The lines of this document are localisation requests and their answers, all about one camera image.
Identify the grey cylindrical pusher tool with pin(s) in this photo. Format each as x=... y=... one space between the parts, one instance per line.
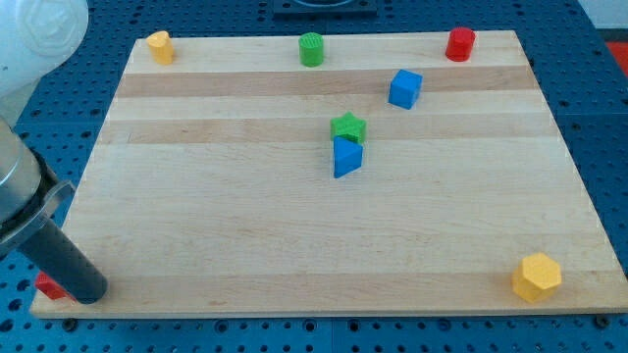
x=34 y=234

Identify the blue triangle block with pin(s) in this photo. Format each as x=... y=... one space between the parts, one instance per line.
x=348 y=156

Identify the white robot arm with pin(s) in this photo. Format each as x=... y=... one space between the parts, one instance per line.
x=38 y=36

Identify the wooden board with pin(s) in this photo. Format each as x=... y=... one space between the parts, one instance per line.
x=210 y=191

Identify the yellow heart block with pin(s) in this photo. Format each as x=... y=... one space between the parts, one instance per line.
x=161 y=47

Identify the green star block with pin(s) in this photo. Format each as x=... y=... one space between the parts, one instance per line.
x=348 y=127

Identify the green cylinder block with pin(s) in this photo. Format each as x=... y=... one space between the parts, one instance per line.
x=311 y=49

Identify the blue cube block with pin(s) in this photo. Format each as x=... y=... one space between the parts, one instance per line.
x=405 y=89

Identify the red cylinder block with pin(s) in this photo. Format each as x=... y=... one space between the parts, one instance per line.
x=460 y=44

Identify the yellow hexagon block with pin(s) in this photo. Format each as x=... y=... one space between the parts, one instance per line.
x=536 y=278

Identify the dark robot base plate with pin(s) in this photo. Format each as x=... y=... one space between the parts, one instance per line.
x=324 y=7

